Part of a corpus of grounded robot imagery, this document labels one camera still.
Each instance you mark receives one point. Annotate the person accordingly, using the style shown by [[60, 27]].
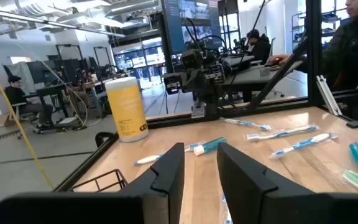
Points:
[[15, 96], [353, 46], [259, 48]]

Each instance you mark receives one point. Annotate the large display screen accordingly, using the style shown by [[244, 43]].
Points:
[[174, 28]]

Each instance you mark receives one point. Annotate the grey office desk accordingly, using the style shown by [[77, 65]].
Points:
[[250, 77]]

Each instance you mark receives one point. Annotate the blue white toothbrush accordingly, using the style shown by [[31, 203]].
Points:
[[247, 124], [148, 159], [227, 219], [304, 144], [283, 133]]

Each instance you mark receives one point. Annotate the red computer mouse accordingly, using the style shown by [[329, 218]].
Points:
[[275, 60]]

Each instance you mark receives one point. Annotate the yellow wipes canister white lid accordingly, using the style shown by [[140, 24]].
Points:
[[127, 109]]

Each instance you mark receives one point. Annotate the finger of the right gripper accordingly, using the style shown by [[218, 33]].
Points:
[[193, 83], [204, 82]]

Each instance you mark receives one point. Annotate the black aluminium table frame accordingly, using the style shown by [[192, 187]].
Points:
[[314, 62]]

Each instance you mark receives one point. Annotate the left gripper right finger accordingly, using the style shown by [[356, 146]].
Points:
[[291, 208]]

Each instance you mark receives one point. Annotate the white arm base bracket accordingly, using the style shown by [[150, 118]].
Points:
[[197, 111]]

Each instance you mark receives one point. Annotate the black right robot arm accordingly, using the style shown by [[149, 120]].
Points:
[[211, 105]]

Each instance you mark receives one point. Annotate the person's hand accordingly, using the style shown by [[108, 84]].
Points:
[[284, 58]]

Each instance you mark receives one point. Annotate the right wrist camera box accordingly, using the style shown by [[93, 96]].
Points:
[[191, 59]]

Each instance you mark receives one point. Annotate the silver aluminium bracket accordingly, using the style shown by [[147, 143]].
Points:
[[328, 95]]

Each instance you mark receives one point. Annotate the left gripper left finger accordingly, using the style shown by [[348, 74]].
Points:
[[104, 208]]

